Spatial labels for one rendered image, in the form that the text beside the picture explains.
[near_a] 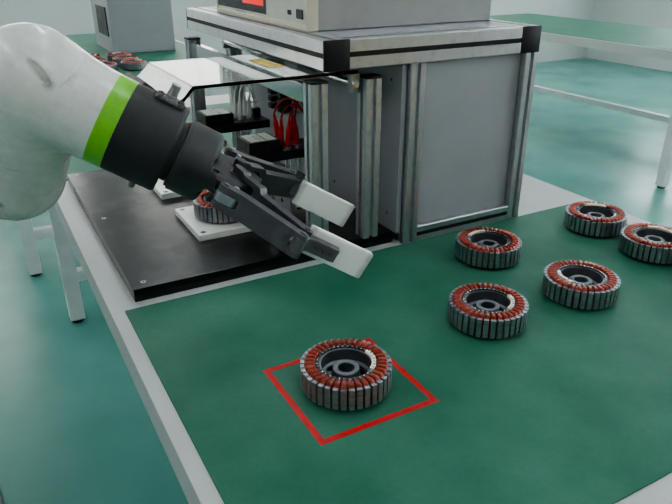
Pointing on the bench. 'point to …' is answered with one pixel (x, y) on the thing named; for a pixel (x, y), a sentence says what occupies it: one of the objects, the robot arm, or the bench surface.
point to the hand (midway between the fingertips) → (347, 234)
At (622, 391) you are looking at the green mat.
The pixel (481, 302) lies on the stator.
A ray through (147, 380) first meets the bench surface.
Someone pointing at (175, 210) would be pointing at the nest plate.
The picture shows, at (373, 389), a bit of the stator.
